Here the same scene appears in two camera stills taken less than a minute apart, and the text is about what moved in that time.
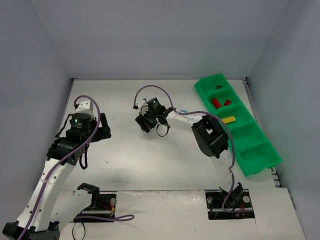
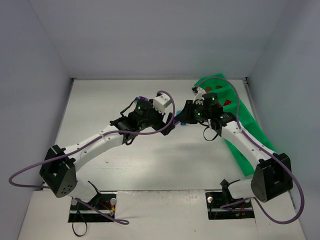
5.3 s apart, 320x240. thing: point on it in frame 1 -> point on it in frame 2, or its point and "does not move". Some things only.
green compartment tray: (254, 150) does not move
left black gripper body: (104, 128) -> (161, 121)
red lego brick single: (227, 102) does not move
